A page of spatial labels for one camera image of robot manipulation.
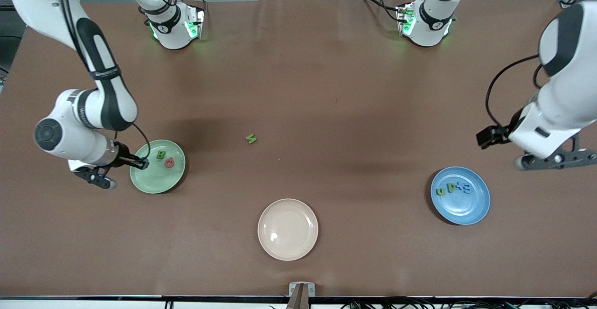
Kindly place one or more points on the silver mounting bracket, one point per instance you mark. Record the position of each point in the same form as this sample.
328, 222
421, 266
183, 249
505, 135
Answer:
293, 289

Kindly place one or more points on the green plate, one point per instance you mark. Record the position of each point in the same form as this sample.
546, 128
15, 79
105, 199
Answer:
156, 180

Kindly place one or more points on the green capital letter N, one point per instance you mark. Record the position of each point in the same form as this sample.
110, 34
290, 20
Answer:
251, 138

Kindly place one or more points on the tan camera pole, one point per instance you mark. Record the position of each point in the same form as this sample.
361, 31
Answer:
299, 302

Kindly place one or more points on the beige plate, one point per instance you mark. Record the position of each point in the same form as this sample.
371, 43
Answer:
288, 229

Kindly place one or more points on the red capital foam letter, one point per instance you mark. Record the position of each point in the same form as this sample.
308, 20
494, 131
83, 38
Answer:
170, 162

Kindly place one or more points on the green lowercase letter p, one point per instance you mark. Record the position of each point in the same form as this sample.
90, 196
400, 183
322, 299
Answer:
450, 187

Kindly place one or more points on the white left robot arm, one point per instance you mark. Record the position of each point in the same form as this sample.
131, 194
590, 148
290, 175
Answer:
569, 89

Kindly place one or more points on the blue plate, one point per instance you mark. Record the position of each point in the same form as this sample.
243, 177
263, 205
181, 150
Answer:
461, 208

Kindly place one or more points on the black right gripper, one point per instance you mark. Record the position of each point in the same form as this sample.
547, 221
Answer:
123, 154

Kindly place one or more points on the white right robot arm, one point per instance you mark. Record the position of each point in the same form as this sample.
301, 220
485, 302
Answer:
37, 1

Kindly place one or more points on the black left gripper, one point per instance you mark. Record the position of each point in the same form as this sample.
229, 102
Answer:
493, 135

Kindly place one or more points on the brown tablecloth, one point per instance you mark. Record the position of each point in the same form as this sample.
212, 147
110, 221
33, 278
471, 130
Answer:
298, 66

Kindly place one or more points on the green capital letter B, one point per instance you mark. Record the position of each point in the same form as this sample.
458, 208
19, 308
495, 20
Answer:
161, 154

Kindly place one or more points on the blue lowercase letter m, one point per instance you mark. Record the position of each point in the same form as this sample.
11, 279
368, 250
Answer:
467, 188

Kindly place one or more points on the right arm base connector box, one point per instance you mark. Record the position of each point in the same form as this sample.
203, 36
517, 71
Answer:
193, 22

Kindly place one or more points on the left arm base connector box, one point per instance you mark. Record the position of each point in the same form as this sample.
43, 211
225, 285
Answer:
405, 19

